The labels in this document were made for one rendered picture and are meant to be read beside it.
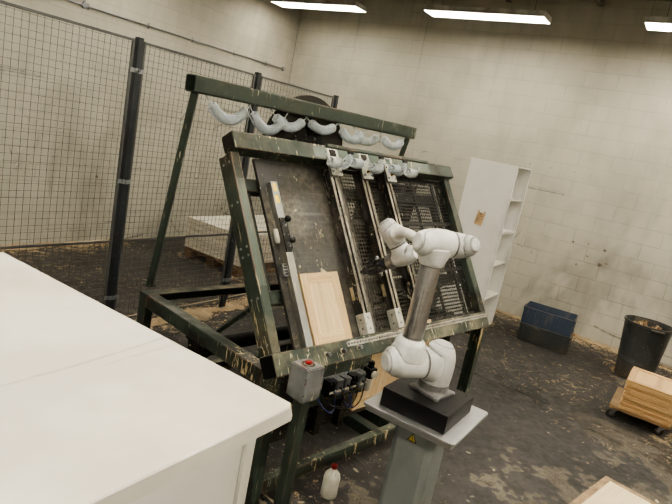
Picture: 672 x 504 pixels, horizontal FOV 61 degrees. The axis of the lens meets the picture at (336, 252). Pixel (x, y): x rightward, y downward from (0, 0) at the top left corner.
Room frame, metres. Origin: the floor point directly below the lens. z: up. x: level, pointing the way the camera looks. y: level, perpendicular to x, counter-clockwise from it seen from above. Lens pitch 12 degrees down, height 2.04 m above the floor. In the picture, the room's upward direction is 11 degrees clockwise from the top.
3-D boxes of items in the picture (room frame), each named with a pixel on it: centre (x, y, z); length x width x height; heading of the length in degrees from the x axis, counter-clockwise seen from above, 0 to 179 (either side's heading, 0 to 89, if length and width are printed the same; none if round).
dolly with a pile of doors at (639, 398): (5.00, -3.07, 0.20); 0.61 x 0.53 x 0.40; 148
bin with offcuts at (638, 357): (6.20, -3.59, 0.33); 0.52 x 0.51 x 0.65; 148
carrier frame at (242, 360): (3.92, -0.03, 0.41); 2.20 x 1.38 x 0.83; 139
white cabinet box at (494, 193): (7.08, -1.78, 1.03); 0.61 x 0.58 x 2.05; 148
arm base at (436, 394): (2.76, -0.64, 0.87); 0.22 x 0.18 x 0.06; 138
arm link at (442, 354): (2.74, -0.62, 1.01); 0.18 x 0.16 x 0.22; 114
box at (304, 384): (2.58, 0.03, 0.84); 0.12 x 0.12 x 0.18; 49
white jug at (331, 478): (2.95, -0.23, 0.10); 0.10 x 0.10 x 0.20
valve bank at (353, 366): (2.96, -0.21, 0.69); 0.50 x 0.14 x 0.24; 139
